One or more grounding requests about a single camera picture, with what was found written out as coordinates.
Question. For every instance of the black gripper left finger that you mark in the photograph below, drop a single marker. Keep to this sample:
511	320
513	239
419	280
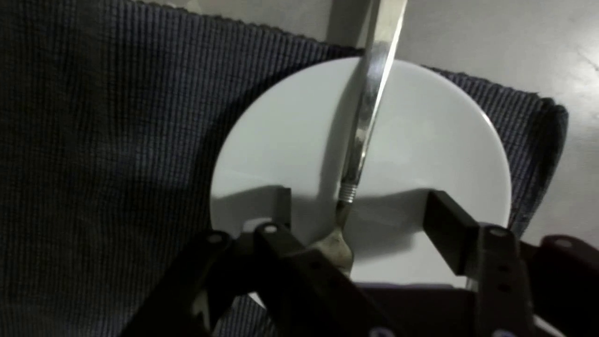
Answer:
301	290

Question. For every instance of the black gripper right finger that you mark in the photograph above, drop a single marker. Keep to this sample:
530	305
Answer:
515	280

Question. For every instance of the silver metal fork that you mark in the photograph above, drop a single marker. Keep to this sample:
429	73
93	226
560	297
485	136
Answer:
371	78

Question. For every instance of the white round plate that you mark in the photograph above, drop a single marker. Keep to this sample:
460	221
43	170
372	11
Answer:
429	134

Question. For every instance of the dark grey woven placemat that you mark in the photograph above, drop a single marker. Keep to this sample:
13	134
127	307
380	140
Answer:
110	118

